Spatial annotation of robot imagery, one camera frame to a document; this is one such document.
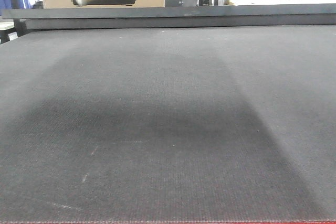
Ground black conveyor side rail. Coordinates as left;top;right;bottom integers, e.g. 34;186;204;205
2;4;335;30

